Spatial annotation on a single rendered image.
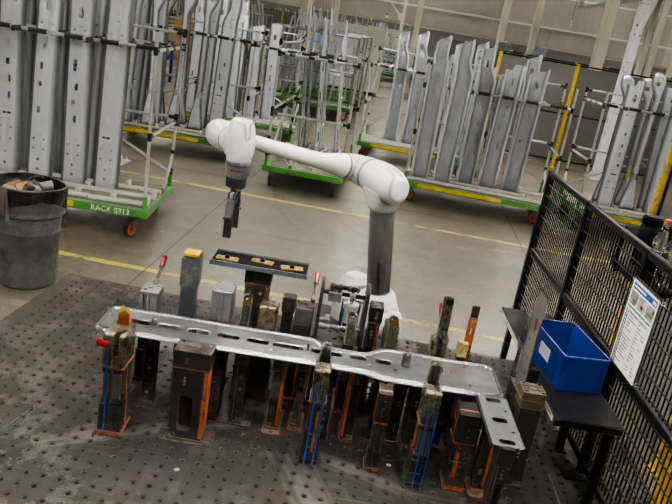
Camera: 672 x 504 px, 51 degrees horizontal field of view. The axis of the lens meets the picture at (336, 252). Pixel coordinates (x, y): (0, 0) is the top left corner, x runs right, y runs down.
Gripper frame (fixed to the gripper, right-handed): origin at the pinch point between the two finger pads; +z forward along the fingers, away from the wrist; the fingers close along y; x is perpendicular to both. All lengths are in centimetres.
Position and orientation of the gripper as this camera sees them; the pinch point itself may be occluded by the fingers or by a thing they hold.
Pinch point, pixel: (230, 229)
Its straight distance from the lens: 265.1
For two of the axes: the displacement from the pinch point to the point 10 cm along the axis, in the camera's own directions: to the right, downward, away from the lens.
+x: 9.9, 1.7, 0.0
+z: -1.6, 9.4, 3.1
